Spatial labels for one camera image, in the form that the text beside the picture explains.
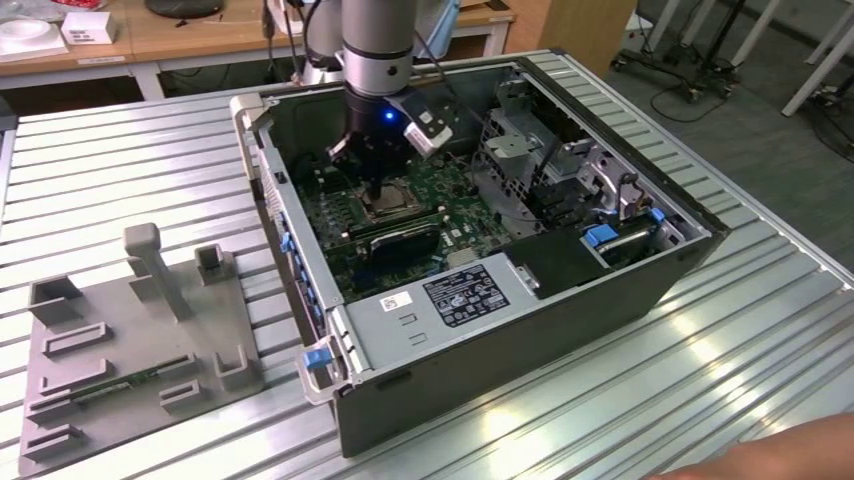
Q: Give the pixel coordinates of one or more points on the metal drive cage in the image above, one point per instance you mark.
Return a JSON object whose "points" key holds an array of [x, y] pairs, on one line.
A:
{"points": [[513, 150]]}

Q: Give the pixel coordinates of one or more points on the black plastic shroud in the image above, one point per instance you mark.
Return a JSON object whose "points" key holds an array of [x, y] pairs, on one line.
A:
{"points": [[553, 265]]}

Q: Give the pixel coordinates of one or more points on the black wheeled stand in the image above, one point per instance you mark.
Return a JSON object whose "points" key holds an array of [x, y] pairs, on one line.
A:
{"points": [[713, 60]]}

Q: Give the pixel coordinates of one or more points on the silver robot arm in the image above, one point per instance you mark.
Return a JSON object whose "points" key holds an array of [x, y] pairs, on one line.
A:
{"points": [[376, 40]]}

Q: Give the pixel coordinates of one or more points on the wooden cabinet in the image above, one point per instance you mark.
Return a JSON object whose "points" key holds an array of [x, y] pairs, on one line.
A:
{"points": [[580, 30]]}

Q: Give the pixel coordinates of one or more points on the silver chipset heatsink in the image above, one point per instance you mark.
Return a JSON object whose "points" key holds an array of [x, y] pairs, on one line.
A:
{"points": [[461, 259]]}

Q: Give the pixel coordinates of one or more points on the red packaging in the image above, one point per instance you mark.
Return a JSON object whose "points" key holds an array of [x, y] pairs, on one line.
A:
{"points": [[80, 4]]}

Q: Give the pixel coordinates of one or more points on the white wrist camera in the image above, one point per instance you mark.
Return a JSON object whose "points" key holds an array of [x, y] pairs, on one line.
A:
{"points": [[427, 132]]}

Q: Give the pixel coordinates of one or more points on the blue case release latch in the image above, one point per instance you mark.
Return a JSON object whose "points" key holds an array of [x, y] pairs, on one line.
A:
{"points": [[315, 360]]}

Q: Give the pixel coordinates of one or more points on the black graphics card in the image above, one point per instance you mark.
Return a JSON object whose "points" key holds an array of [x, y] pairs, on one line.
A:
{"points": [[400, 247]]}

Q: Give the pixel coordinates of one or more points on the green motherboard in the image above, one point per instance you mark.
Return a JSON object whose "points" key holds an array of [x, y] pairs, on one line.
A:
{"points": [[467, 220]]}

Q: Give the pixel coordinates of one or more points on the small blue clip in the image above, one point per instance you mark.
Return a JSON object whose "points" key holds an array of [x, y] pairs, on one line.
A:
{"points": [[655, 216]]}

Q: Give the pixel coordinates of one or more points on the grey parts rack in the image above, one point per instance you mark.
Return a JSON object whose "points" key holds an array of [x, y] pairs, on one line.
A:
{"points": [[133, 340]]}

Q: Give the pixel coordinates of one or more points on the green RAM stick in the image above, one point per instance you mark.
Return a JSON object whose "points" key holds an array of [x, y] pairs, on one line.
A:
{"points": [[113, 387]]}

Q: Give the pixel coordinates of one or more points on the dark grey PC case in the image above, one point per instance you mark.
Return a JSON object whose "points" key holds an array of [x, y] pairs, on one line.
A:
{"points": [[500, 375]]}

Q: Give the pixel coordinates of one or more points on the grey power supply unit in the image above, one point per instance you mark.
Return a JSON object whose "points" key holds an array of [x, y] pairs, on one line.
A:
{"points": [[467, 295]]}

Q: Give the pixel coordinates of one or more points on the white bowl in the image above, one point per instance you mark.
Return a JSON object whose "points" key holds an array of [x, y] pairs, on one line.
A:
{"points": [[29, 37]]}

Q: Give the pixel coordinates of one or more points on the white cardboard box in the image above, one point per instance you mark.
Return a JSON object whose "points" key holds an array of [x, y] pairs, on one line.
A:
{"points": [[89, 27]]}

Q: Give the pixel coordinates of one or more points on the silver CPU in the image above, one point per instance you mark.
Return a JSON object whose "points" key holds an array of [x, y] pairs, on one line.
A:
{"points": [[397, 197]]}

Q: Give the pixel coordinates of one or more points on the white table leg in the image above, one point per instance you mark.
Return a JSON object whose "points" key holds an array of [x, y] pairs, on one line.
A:
{"points": [[819, 81]]}

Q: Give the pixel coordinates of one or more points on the wooden desk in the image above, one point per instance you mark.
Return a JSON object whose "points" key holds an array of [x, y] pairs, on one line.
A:
{"points": [[200, 35]]}

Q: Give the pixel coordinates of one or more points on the silver metal bracket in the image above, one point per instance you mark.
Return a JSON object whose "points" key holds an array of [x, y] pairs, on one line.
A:
{"points": [[609, 175]]}

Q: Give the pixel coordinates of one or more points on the black round base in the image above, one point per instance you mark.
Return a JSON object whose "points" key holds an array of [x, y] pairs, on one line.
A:
{"points": [[182, 6]]}

